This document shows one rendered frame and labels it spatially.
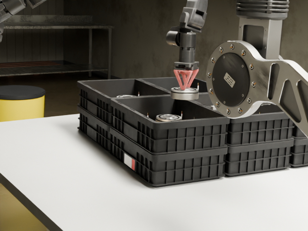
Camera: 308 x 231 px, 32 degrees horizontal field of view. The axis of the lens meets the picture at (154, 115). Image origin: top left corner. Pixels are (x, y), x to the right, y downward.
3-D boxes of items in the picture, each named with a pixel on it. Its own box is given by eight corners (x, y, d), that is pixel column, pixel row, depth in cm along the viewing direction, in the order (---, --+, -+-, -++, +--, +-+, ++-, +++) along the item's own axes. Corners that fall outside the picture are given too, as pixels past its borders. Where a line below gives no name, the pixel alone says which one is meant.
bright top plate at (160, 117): (185, 121, 208) (185, 119, 208) (161, 122, 204) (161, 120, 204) (175, 114, 217) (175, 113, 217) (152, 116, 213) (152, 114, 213)
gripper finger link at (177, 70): (172, 89, 194) (173, 63, 192) (178, 87, 200) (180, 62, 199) (189, 91, 191) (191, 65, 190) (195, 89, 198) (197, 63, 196)
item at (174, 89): (203, 92, 195) (203, 90, 194) (178, 93, 191) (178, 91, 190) (190, 88, 204) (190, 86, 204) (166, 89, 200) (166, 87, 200)
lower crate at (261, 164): (293, 170, 204) (296, 140, 201) (227, 179, 191) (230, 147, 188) (233, 141, 239) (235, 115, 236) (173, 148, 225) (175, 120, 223)
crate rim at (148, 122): (231, 123, 186) (232, 117, 185) (154, 130, 173) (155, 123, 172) (176, 100, 221) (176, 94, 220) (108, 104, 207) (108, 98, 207)
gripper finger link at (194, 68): (173, 89, 196) (175, 63, 194) (180, 86, 203) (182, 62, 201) (191, 90, 193) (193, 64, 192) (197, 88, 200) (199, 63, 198)
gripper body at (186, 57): (173, 67, 192) (174, 46, 191) (182, 65, 201) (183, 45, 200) (190, 68, 190) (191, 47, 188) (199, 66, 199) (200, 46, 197)
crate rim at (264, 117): (298, 117, 199) (299, 111, 199) (232, 123, 186) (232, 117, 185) (236, 96, 234) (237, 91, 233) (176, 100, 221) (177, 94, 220)
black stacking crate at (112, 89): (174, 123, 223) (176, 96, 220) (108, 128, 210) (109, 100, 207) (135, 102, 257) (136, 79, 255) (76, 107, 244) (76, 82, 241)
